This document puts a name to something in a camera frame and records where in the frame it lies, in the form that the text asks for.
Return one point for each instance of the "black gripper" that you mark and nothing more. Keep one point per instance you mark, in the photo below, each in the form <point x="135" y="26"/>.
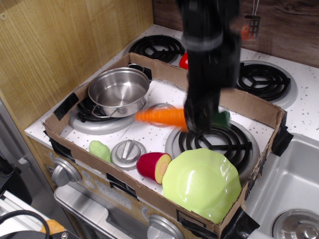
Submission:
<point x="210" y="71"/>

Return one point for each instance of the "orange toy carrot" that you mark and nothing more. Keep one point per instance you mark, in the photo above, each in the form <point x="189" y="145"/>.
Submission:
<point x="177" y="118"/>

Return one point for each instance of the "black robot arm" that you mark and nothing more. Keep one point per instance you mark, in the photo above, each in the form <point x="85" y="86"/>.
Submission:
<point x="206" y="23"/>

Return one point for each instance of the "light green plastic plate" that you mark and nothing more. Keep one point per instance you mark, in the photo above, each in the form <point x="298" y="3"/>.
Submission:
<point x="204" y="182"/>

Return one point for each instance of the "grey centre stove knob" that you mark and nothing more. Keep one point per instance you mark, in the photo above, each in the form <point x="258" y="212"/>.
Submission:
<point x="161" y="106"/>

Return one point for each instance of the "grey stove knob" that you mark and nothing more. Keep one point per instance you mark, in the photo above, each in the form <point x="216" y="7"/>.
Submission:
<point x="161" y="106"/>
<point x="126" y="154"/>

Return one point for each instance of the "red white toy radish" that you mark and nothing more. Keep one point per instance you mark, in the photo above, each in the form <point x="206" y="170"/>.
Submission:
<point x="183" y="63"/>

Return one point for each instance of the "front right black burner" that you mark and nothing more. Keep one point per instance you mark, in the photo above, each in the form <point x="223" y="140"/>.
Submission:
<point x="236" y="143"/>

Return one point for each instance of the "black burner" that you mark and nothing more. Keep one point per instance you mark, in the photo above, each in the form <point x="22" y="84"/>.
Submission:
<point x="158" y="47"/>
<point x="268" y="81"/>
<point x="236" y="143"/>
<point x="82" y="120"/>

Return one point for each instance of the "red toy fruit half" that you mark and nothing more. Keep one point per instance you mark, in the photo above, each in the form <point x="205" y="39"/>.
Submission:
<point x="153" y="165"/>

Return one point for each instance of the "back left black burner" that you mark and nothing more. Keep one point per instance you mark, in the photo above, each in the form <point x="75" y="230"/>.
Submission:
<point x="158" y="47"/>

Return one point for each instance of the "back right black burner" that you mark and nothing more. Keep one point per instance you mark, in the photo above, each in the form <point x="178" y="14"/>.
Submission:
<point x="268" y="81"/>

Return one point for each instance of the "stainless steel pot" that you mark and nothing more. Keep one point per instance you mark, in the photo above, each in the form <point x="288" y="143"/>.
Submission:
<point x="119" y="92"/>

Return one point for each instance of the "grey front stove knob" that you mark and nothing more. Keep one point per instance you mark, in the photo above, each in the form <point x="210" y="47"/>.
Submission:
<point x="126" y="154"/>

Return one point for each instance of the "hanging metal spatula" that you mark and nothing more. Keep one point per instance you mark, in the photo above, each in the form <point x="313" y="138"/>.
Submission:
<point x="251" y="24"/>

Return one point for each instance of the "light green toy vegetable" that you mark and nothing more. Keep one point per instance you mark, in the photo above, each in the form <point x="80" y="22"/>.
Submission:
<point x="100" y="150"/>

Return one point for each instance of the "grey sink basin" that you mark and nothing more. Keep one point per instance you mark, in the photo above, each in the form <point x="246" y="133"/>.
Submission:
<point x="289" y="181"/>

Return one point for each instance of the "front left black burner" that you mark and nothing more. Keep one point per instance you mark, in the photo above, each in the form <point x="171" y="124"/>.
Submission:
<point x="82" y="120"/>

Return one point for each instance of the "right grey oven knob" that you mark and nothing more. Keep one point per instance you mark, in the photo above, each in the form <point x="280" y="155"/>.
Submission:
<point x="162" y="228"/>

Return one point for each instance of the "grey oven knob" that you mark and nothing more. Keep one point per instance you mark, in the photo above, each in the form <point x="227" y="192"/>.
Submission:
<point x="64" y="173"/>
<point x="162" y="228"/>

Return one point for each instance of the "silver oven door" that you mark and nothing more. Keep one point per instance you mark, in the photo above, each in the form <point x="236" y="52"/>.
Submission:
<point x="101" y="222"/>

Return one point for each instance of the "left grey oven knob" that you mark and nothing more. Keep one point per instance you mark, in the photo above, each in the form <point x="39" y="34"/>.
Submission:
<point x="64" y="173"/>

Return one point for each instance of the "metal sink drain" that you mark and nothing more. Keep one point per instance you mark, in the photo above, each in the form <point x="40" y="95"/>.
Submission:
<point x="296" y="224"/>

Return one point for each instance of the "orange cloth piece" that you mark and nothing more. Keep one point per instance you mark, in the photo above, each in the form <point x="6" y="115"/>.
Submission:
<point x="54" y="227"/>

